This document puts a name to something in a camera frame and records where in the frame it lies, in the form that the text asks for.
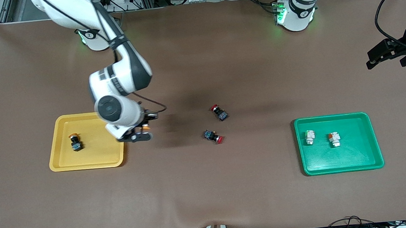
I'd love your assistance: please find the white green button orange mark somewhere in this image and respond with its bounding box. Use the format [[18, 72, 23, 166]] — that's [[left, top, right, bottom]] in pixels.
[[328, 131, 342, 149]]

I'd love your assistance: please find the white green push button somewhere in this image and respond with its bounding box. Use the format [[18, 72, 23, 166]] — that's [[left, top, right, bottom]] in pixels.
[[304, 129, 317, 146]]

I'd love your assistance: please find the yellow plastic tray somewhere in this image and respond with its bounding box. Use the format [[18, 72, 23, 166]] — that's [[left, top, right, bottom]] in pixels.
[[45, 109, 130, 173]]

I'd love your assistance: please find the brown table mat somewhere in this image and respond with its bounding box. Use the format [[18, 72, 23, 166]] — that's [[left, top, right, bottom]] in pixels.
[[0, 0, 406, 228]]

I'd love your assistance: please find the green plastic tray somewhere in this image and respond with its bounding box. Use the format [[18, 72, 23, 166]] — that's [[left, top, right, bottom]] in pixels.
[[293, 110, 385, 177]]

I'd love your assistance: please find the red push button switch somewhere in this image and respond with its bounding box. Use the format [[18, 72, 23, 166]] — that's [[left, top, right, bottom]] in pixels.
[[210, 103, 229, 122], [203, 128, 225, 145]]

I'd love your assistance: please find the black cable bundle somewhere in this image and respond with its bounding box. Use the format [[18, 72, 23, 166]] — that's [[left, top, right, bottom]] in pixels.
[[326, 211, 406, 228]]

